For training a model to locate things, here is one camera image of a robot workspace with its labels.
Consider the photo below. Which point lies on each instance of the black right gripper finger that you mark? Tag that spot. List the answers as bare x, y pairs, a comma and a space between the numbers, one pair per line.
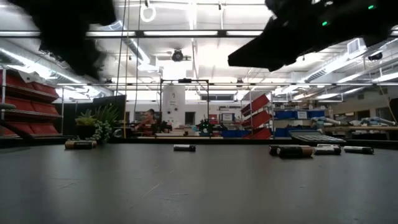
264, 53

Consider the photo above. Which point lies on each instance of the copper-top black AA battery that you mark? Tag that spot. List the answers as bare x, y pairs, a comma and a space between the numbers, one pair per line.
273, 149
293, 151

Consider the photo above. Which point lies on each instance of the silver AAA battery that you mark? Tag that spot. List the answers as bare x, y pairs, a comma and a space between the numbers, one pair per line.
328, 145
327, 150
358, 150

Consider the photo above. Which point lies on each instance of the black marker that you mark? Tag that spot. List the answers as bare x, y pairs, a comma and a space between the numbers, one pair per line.
184, 147

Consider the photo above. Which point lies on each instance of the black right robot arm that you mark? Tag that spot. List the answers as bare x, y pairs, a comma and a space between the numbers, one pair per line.
357, 21

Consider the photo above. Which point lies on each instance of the light blue robot arm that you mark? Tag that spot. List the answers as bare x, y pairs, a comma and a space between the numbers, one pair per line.
377, 120
325, 120

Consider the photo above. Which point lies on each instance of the white air vent unit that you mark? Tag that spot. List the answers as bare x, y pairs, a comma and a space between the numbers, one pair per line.
356, 46

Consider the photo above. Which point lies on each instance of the tilted red bin rack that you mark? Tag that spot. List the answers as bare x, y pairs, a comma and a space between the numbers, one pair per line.
256, 116

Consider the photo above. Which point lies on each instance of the blue storage bins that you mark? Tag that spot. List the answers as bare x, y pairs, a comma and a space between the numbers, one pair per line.
298, 114

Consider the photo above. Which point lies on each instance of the black rig crossbar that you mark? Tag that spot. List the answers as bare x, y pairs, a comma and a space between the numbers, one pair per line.
186, 33

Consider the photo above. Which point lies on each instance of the black screen panel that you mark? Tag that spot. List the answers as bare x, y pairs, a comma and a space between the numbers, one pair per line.
110, 107

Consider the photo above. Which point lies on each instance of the low blue bins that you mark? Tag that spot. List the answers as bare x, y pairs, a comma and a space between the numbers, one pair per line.
234, 133

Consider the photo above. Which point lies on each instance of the red storage bin shelf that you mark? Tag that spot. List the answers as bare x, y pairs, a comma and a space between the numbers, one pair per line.
28, 105

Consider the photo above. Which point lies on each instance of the green black small robot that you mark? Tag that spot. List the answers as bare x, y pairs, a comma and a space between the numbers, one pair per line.
205, 126

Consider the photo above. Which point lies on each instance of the green succulent plant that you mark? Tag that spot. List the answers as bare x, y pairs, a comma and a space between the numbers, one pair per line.
93, 124

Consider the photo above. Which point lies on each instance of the black desk calculator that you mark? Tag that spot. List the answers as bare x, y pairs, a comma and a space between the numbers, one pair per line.
317, 137

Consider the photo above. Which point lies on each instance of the white cylindrical tank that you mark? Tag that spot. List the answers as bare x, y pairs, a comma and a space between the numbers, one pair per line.
173, 104

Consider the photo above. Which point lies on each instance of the person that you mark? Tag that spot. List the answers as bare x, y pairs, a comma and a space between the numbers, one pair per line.
148, 119

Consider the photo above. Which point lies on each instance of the wooden workbench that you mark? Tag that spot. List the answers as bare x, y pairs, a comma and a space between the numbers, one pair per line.
360, 128

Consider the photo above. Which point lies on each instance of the silver ventilation duct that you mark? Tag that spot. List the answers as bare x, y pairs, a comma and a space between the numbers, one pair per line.
18, 57

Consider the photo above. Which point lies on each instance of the black metal frame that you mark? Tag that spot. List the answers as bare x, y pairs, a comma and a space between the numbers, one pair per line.
185, 81

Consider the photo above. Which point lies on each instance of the black round camera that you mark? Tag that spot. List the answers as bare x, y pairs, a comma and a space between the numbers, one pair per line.
178, 55

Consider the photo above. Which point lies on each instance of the black diagonal frame strut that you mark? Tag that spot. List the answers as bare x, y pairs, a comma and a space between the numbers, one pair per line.
15, 129

